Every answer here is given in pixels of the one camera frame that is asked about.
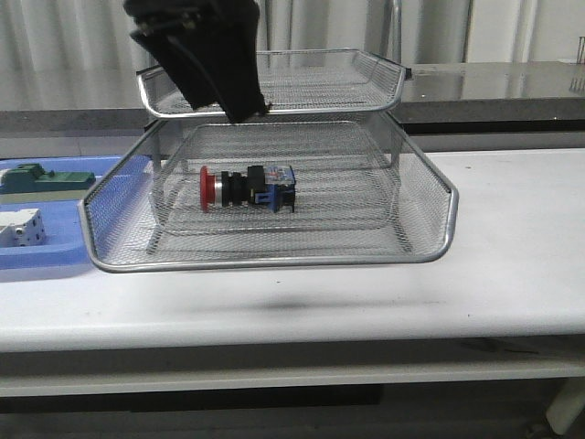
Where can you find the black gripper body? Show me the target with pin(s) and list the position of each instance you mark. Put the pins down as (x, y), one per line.
(208, 50)

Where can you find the red emergency stop button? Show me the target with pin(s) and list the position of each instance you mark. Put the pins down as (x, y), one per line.
(273, 187)

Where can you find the green electrical component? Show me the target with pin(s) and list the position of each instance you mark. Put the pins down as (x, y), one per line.
(33, 183)

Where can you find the blue plastic tray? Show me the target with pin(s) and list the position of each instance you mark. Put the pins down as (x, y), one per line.
(62, 242)

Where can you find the white circuit breaker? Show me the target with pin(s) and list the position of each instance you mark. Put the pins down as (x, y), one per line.
(21, 228)

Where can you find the grey stone counter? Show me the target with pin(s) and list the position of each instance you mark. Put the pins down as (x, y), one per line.
(462, 98)

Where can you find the white table leg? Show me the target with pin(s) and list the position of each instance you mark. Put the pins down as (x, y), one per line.
(566, 406)

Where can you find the silver metal rack frame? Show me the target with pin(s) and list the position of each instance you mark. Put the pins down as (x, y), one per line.
(291, 25)

